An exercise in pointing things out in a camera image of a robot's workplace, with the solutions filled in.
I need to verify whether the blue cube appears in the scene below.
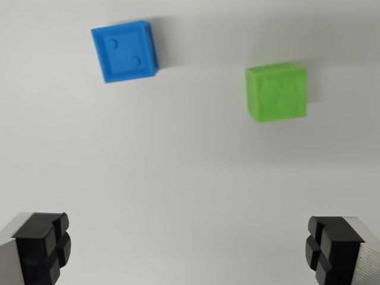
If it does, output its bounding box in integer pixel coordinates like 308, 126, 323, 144
90, 20, 160, 84

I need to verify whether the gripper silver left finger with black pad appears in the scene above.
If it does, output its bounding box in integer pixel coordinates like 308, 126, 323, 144
0, 211, 72, 285

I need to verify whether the green cube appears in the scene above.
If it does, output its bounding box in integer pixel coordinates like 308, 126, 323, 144
245, 61, 308, 124

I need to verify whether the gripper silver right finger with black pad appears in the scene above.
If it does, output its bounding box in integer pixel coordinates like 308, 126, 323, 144
305, 216, 380, 285

